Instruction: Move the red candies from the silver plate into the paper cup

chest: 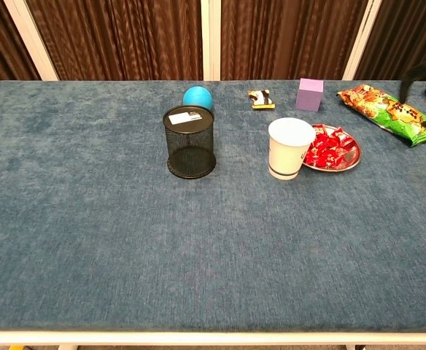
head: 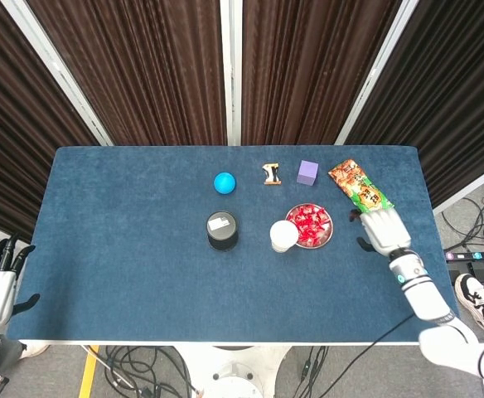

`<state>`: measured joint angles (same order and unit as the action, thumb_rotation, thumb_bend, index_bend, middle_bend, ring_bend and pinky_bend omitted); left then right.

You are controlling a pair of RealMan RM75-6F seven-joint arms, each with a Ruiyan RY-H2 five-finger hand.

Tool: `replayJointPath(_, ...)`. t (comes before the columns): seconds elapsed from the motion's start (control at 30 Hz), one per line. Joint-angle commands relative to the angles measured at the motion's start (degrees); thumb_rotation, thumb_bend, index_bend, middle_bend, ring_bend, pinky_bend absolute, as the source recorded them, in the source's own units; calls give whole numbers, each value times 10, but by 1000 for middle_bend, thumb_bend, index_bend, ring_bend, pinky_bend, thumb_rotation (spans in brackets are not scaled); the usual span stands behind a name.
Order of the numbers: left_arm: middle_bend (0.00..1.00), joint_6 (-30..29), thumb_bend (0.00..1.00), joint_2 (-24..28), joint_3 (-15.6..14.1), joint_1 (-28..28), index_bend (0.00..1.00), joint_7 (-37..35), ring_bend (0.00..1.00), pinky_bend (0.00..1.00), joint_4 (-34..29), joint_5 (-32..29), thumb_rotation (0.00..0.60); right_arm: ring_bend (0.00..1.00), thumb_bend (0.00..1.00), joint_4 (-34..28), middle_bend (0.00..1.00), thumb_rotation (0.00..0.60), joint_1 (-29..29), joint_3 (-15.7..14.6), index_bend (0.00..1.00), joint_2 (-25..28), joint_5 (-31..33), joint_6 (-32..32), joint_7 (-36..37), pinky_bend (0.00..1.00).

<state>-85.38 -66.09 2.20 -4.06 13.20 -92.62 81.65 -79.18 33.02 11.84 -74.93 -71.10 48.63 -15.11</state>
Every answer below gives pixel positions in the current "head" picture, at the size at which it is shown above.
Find plain white shoe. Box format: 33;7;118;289
17;342;51;360

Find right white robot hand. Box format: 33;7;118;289
349;206;412;256

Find blue table cloth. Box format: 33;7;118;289
6;144;461;343

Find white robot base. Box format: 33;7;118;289
179;346;293;398

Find white table frame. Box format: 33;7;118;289
17;339;421;347

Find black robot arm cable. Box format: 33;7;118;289
295;313;415;398

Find blue ball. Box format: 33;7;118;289
213;172;237;195

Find round steel plate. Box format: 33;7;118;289
284;202;334;249

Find white black sneaker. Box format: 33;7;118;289
454;273;484;334

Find black mesh pen holder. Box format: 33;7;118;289
206;211;240;251

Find purple cube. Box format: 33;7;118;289
296;159;320;186

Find black foot pedals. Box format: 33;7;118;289
447;260;484;285

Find brown curtain partition panel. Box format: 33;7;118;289
1;0;243;146
0;0;113;244
220;0;421;146
335;0;484;215

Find white paper cup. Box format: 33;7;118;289
269;220;300;253

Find green orange snack bag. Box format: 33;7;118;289
327;159;395;216

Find red candies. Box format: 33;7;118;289
288;204;332;244

